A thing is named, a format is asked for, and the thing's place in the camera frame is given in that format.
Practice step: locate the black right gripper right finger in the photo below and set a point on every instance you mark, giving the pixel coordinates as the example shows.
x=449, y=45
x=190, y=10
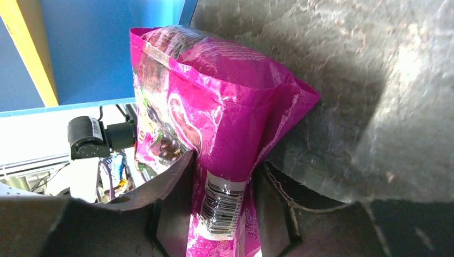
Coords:
x=296, y=221

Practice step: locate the blue pink yellow shelf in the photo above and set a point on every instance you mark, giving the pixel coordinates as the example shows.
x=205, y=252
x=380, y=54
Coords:
x=59, y=55

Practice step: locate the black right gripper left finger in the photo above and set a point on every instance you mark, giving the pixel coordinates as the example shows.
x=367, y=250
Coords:
x=151, y=220

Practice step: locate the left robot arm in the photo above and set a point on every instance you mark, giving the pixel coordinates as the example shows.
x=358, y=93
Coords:
x=102, y=156

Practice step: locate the purple candy bag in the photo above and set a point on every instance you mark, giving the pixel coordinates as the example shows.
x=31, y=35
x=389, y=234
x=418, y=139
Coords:
x=230, y=105

